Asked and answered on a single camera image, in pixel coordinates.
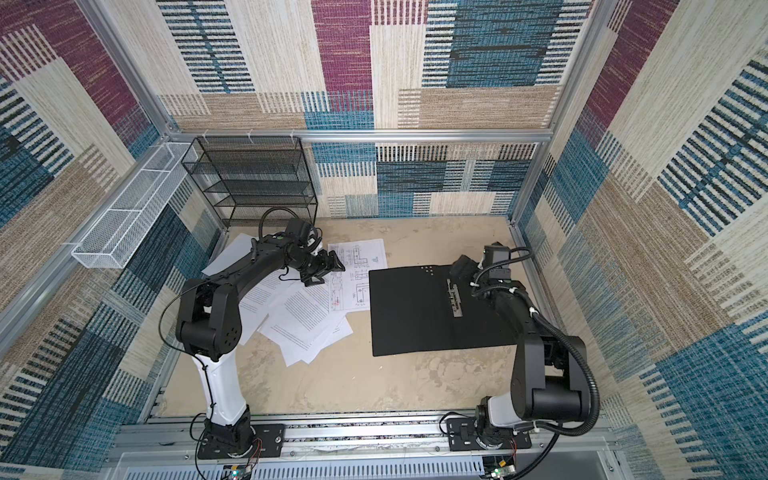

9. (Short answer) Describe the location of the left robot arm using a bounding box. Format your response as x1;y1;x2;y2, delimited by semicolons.
175;214;345;458

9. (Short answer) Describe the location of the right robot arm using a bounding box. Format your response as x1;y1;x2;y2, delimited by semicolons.
449;242;601;444

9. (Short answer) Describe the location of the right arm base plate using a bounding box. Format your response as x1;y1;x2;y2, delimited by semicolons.
438;412;533;451

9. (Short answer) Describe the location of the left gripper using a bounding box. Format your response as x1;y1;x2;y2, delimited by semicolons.
291;249;347;285

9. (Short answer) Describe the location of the silver folder clip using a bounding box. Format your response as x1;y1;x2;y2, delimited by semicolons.
446;278;463;318

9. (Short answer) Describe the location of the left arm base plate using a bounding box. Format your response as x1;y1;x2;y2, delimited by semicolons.
196;424;285;462

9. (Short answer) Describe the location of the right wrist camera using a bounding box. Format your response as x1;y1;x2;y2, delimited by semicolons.
482;242;510;268

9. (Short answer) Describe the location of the orange black file folder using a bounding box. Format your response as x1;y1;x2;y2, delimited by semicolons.
369;265;516;357

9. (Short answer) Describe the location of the black wire mesh shelf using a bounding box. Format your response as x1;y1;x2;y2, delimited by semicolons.
181;136;318;227

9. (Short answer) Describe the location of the large front text sheet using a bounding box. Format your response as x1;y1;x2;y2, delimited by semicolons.
258;284;346;366

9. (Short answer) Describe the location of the white wire mesh basket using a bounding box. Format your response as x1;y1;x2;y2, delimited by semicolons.
71;142;189;269

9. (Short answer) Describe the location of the right text paper sheet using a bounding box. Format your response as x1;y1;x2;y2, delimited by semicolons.
299;312;353;364

